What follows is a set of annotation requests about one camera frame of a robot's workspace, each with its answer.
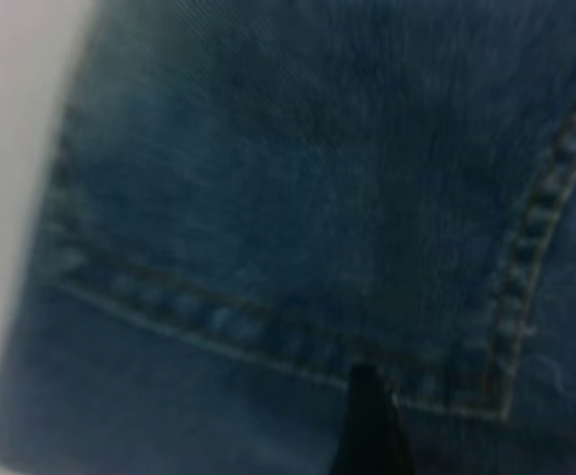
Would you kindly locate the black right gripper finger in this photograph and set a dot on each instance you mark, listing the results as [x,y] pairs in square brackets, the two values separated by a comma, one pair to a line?
[372,435]

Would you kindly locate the blue denim pants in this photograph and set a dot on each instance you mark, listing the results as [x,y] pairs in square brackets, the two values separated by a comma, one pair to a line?
[278,208]

